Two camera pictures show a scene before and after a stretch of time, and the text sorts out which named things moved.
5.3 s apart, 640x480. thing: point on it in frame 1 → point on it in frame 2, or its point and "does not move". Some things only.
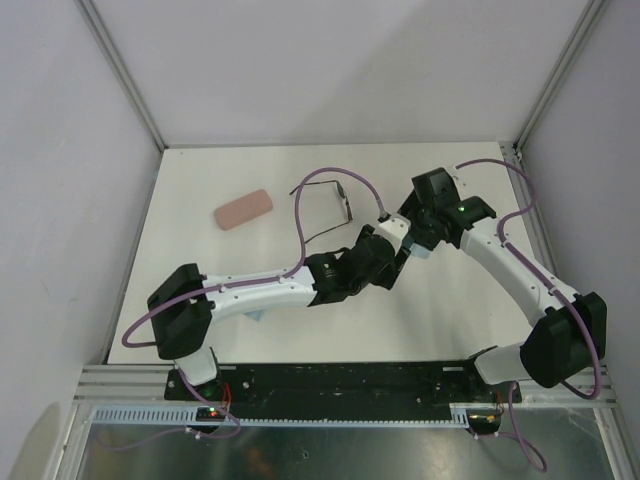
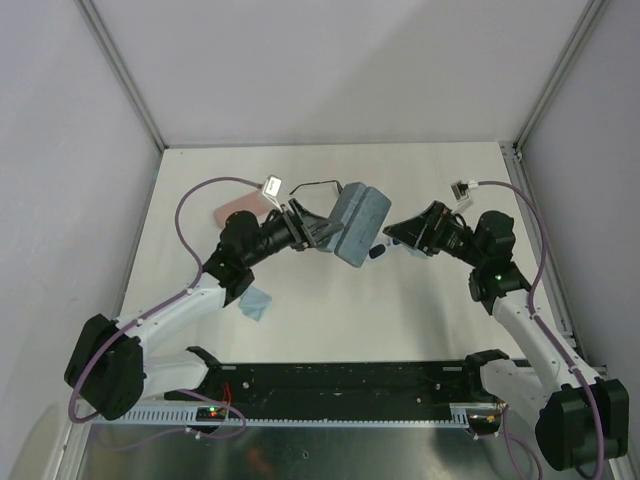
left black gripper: (386, 277) → (306, 230)
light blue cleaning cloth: (420, 251) does not move
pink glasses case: (243, 209) does not move
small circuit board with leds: (209, 414) does not move
